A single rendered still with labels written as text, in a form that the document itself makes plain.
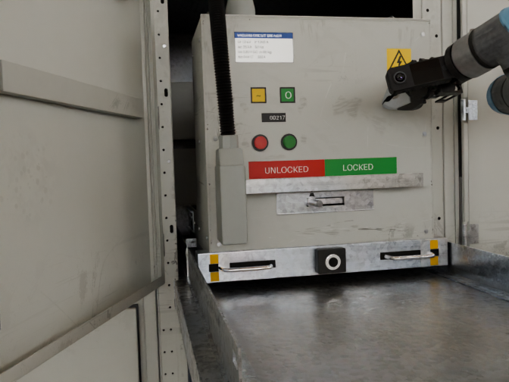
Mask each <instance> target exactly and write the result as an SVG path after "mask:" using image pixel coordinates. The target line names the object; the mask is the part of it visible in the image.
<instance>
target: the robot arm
mask: <svg viewBox="0 0 509 382"><path fill-rule="evenodd" d="M499 65H500V66H501V68H502V70H503V72H504V74H503V75H501V76H500V77H498V78H496V79H495V80H494V81H493V82H492V83H491V84H490V86H489V88H488V90H487V93H486V99H487V102H488V105H489V106H490V108H491V109H492V110H493V111H495V112H497V113H499V114H506V115H509V7H507V8H504V9H502V10H501V11H500V13H498V14H496V15H495V16H494V17H492V18H490V19H489V20H487V21H486V22H485V23H482V24H481V25H479V26H478V27H477V28H475V29H470V31H469V33H467V34H466V35H464V36H462V37H461V38H460V39H458V40H457V41H455V42H454V43H453V44H452V45H450V46H449V47H447V49H446V50H445V55H443V56H440V57H436V58H434V57H431V58H430V59H425V58H420V59H419V61H417V60H412V61H411V62H409V63H407V64H404V65H401V66H397V67H391V68H389V69H388V70H387V73H386V83H387V86H388V88H387V90H386V93H385V95H384V97H383V100H382V105H383V107H384V108H386V109H389V110H400V111H413V110H417V109H419V108H421V107H422V106H423V104H426V100H428V99H436V98H438V97H439V96H444V97H442V98H440V99H438V100H436V101H435V103H444V102H447V101H448V100H450V99H453V98H454V97H456V96H458V95H460V94H461V93H463V90H462V86H461V85H462V83H465V82H467V81H468V80H471V79H473V78H477V77H479V76H481V75H483V74H485V73H487V72H489V71H490V70H492V69H494V68H496V67H497V66H499ZM455 87H457V88H459V90H455ZM397 94H400V95H399V96H398V98H396V99H393V97H394V96H397ZM448 96H452V97H450V98H448V99H445V98H447V97H448Z"/></svg>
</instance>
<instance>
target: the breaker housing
mask: <svg viewBox="0 0 509 382"><path fill-rule="evenodd" d="M225 16H226V18H262V19H302V20H379V21H419V22H429V29H430V57H432V56H431V19H428V18H391V17H318V16H281V15H244V14H225ZM203 17H209V14H201V15H200V20H199V22H198V26H197V28H196V31H195V34H194V36H193V39H192V73H193V94H194V114H195V153H196V173H197V205H196V210H195V209H194V208H193V207H192V206H191V205H189V207H190V208H191V209H192V210H193V211H194V231H195V232H194V233H193V232H192V234H193V236H194V237H195V238H196V239H197V241H198V243H199V244H200V246H201V247H202V248H203V249H207V250H208V251H209V252H211V231H210V210H209V189H208V149H207V128H206V107H205V67H204V46H203V26H202V18H203ZM431 126H432V99H431ZM326 205H344V203H338V204H323V206H326ZM432 221H433V238H434V201H433V152H432Z"/></svg>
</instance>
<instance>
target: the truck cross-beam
mask: <svg viewBox="0 0 509 382"><path fill-rule="evenodd" d="M421 240H438V248H437V249H430V251H431V252H432V253H434V254H435V256H438V263H439V264H438V265H430V266H424V267H432V266H443V265H448V238H446V237H442V236H436V235H434V238H426V239H413V240H390V241H378V242H365V243H343V244H330V245H319V246H295V247H283V248H271V249H248V250H236V251H223V252H209V251H208V250H207V249H203V250H195V260H196V263H197V265H198V267H199V268H200V270H201V272H202V274H203V276H204V278H205V280H206V282H207V283H219V281H213V282H211V272H219V268H218V267H219V264H210V255H215V254H220V253H229V254H230V268H245V267H256V266H266V265H268V262H271V263H272V264H273V267H272V268H271V269H269V270H260V271H240V272H230V281H240V280H260V279H270V278H281V277H300V276H311V275H320V274H318V273H317V272H316V263H315V249H320V248H332V247H343V248H345V252H346V272H343V273H351V272H362V271H381V270H392V269H402V268H421V258H420V259H409V260H396V261H395V260H390V259H387V258H383V254H385V255H390V256H408V255H420V241H421Z"/></svg>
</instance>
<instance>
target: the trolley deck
mask: <svg viewBox="0 0 509 382"><path fill-rule="evenodd" d="M174 285H175V304H176V311H177V315H178V319H179V323H180V330H181V334H182V337H183V344H184V348H185V351H186V358H187V362H188V366H189V373H190V376H191V380H192V382H223V378H222V377H221V374H220V370H219V368H218V366H217V362H216V359H215V357H214V354H213V351H212V348H211V345H210V343H209V340H208V337H207V334H206V332H205V329H204V326H203V323H202V321H201V318H200V315H199V313H198V309H197V307H196V304H195V300H194V299H193V296H192V292H191V290H190V288H189V284H188V281H187V280H176V278H174ZM209 286H210V288H211V290H212V292H213V294H214V295H215V297H216V299H217V301H218V303H219V305H220V307H221V308H222V310H223V313H224V314H225V316H226V319H227V320H228V322H229V323H230V326H231V328H232V329H233V332H234V334H235V335H236V337H237V339H238V341H239V343H240V345H241V347H242V348H243V350H244V352H245V354H246V356H247V358H248V360H249V361H250V363H251V366H252V367H253V369H254V372H255V373H256V375H257V376H258V379H259V381H260V382H509V302H507V301H504V300H503V299H499V298H497V297H494V296H491V295H489V294H486V293H483V292H480V291H478V290H475V289H473V288H470V287H468V286H464V285H462V284H460V283H456V282H454V281H452V280H449V279H446V278H444V277H440V276H438V275H436V274H432V273H430V272H428V271H425V270H422V269H419V268H402V269H392V270H381V271H362V272H351V273H341V274H321V275H311V276H300V277H281V278H270V279H260V280H240V281H230V282H219V283H209Z"/></svg>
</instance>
